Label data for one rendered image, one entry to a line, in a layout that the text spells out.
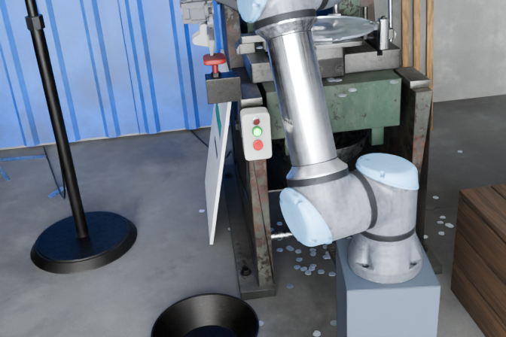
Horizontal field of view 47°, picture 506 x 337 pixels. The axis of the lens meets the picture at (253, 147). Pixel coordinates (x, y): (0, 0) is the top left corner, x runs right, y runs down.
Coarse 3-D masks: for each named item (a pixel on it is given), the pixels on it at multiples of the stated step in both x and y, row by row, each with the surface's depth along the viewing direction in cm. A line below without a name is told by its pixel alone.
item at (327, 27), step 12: (324, 24) 169; (336, 24) 168; (348, 24) 170; (360, 24) 169; (372, 24) 168; (312, 36) 160; (324, 36) 159; (336, 36) 158; (348, 36) 155; (360, 36) 157
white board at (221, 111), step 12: (216, 108) 226; (228, 108) 189; (216, 120) 223; (228, 120) 190; (216, 132) 219; (216, 144) 215; (216, 156) 211; (216, 168) 207; (216, 180) 204; (216, 192) 201; (216, 204) 203; (216, 216) 204
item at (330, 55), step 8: (336, 40) 155; (344, 40) 154; (352, 40) 154; (360, 40) 153; (320, 48) 152; (328, 48) 152; (336, 48) 165; (344, 48) 165; (320, 56) 165; (328, 56) 165; (336, 56) 166; (344, 56) 166; (320, 64) 166; (328, 64) 166; (336, 64) 167; (344, 64) 167; (320, 72) 166; (328, 72) 167; (336, 72) 168; (344, 72) 168
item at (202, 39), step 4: (204, 24) 150; (200, 28) 151; (204, 28) 151; (200, 32) 151; (204, 32) 151; (208, 32) 151; (196, 36) 151; (200, 36) 152; (204, 36) 152; (208, 36) 151; (192, 40) 152; (196, 40) 152; (200, 40) 152; (204, 40) 152; (208, 40) 152; (196, 44) 152; (200, 44) 153; (204, 44) 153; (208, 44) 153; (212, 44) 152; (212, 48) 153; (212, 52) 154
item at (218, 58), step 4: (204, 56) 157; (208, 56) 156; (212, 56) 156; (216, 56) 156; (220, 56) 156; (224, 56) 156; (204, 60) 154; (208, 60) 153; (212, 60) 153; (216, 60) 153; (220, 60) 153; (224, 60) 154; (204, 64) 154; (208, 64) 153; (212, 64) 154; (216, 64) 154; (220, 64) 154; (212, 68) 157; (216, 68) 157; (216, 72) 157
